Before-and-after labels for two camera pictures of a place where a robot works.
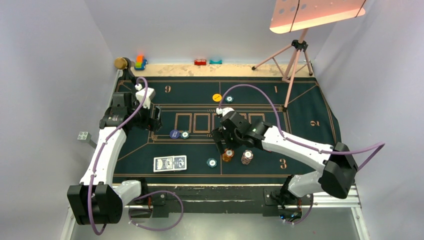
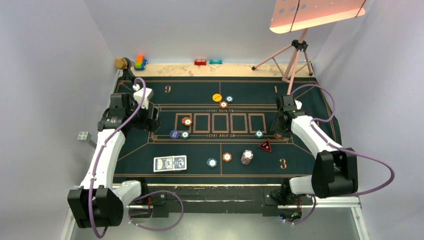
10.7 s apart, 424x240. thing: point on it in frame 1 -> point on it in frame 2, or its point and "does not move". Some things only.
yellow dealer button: [216, 97] does not move
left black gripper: [149, 123] does not move
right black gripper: [218, 134] -> [284, 132]
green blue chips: [229, 98] does not move
